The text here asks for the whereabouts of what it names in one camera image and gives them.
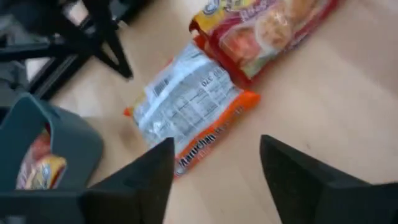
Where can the black aluminium table frame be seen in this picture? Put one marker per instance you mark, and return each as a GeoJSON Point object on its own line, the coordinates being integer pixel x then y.
{"type": "Point", "coordinates": [59, 73]}

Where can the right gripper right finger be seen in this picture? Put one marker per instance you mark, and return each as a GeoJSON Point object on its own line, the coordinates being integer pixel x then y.
{"type": "Point", "coordinates": [311, 193]}

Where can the red Maruchan ramen pack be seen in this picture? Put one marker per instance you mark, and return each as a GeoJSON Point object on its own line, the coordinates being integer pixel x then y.
{"type": "Point", "coordinates": [43, 171]}
{"type": "Point", "coordinates": [255, 37]}

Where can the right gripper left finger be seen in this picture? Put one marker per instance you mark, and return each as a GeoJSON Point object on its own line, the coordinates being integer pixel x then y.
{"type": "Point", "coordinates": [140, 193]}

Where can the orange Maruchan ramen pack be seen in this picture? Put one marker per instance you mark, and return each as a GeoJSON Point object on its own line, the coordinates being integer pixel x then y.
{"type": "Point", "coordinates": [186, 102]}

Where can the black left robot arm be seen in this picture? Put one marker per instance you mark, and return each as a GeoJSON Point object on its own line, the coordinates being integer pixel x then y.
{"type": "Point", "coordinates": [99, 18]}

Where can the teal plastic bin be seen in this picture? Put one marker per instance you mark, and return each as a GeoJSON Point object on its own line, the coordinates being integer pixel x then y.
{"type": "Point", "coordinates": [74, 146]}

